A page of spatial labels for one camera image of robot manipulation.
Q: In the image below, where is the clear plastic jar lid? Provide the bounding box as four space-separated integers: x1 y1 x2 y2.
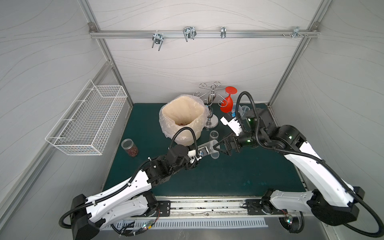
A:
210 152 220 159

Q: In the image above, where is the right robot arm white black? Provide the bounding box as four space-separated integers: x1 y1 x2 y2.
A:
214 97 384 238

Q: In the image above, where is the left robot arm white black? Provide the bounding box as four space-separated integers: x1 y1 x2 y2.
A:
59 144 208 240

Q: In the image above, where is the chrome glass holder stand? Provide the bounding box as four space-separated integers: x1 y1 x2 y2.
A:
193 82 225 130

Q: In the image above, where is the clear wine glass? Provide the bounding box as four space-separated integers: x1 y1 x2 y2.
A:
239 106 250 119

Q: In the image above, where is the red plastic wine glass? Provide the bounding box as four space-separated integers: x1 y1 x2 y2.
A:
220 86 238 113

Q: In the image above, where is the cream trash bin with bag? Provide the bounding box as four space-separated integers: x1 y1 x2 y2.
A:
159 95 209 139

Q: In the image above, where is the white vent strip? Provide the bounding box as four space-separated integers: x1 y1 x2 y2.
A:
115 218 269 230

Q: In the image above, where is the metal hook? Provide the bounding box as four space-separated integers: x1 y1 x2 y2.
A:
183 26 197 42
152 33 164 51
221 27 227 39

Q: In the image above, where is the metal hook right end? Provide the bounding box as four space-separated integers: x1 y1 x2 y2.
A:
282 27 309 39

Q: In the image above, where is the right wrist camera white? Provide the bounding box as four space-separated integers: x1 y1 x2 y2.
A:
220 116 243 136

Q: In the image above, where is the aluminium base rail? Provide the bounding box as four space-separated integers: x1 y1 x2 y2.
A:
131 196 307 218

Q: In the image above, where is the aluminium top rail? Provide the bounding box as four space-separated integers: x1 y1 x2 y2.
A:
90 28 321 39

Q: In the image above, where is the white wire basket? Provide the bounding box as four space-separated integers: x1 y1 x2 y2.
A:
45 80 127 156

